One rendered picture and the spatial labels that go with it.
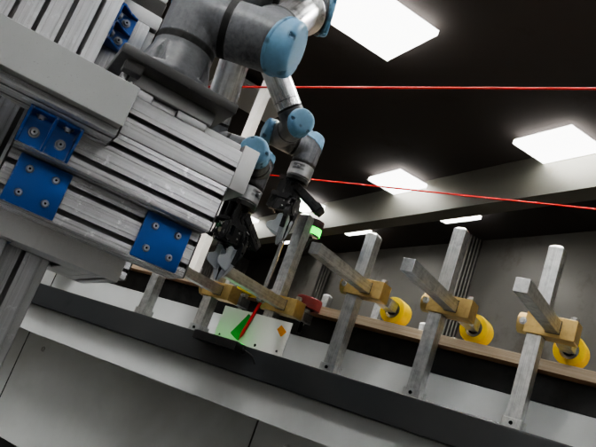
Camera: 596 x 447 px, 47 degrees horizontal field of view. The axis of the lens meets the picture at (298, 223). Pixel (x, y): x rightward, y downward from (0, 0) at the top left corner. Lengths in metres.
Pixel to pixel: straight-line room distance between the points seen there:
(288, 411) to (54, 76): 1.16
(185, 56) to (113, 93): 0.23
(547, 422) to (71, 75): 1.37
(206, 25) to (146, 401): 1.53
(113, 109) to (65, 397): 1.87
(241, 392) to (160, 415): 0.52
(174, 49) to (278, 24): 0.20
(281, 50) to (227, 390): 1.09
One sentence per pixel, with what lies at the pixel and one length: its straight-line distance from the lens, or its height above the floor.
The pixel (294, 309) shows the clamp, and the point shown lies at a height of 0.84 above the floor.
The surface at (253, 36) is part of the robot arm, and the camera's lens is 1.30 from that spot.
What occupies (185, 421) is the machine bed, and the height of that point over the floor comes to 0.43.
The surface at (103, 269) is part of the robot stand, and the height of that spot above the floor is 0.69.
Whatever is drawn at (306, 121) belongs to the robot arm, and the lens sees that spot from 1.90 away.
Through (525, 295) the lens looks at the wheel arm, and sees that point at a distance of 1.41.
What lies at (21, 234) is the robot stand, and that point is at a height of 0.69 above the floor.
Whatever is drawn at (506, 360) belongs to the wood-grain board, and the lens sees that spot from 1.85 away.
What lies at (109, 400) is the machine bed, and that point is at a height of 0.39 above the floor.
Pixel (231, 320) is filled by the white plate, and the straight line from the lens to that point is 2.07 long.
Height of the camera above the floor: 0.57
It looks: 15 degrees up
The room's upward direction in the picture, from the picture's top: 20 degrees clockwise
